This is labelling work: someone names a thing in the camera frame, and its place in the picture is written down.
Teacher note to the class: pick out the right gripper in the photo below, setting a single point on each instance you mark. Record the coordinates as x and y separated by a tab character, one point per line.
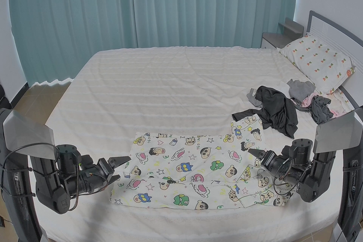
272	163

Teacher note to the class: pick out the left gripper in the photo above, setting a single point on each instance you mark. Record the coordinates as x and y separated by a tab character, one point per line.
95	178

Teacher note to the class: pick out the white printed pyjama top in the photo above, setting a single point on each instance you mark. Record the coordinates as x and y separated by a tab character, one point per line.
192	175

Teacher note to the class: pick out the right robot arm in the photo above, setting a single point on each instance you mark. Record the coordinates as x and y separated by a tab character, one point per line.
314	181

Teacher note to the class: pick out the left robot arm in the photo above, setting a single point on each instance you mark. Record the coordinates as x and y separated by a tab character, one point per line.
48	187

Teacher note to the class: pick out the pile of clothes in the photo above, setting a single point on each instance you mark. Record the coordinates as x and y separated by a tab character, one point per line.
320	110

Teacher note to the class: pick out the black T-shirt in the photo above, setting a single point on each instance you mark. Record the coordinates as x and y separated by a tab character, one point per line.
278	110

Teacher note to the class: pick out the small grey garment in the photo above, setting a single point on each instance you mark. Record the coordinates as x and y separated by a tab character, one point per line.
252	97

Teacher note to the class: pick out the bed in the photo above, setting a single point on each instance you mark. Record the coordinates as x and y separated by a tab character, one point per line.
156	85

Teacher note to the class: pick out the white printed pillow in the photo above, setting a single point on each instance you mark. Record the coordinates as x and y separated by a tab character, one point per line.
319	62

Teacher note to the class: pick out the grey white bedside table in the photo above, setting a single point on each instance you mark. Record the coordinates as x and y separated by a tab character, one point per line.
275	39

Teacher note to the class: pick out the black padded chair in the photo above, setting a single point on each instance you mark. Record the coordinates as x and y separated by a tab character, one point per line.
3	97

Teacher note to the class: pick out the blue-green curtain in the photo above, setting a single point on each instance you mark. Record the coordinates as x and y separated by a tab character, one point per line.
141	8

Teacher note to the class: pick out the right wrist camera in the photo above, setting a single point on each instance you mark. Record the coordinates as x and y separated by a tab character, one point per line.
287	151

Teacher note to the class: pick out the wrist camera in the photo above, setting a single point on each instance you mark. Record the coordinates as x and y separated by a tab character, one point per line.
287	151
87	162

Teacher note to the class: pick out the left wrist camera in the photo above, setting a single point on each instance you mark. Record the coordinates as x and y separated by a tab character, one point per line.
87	162

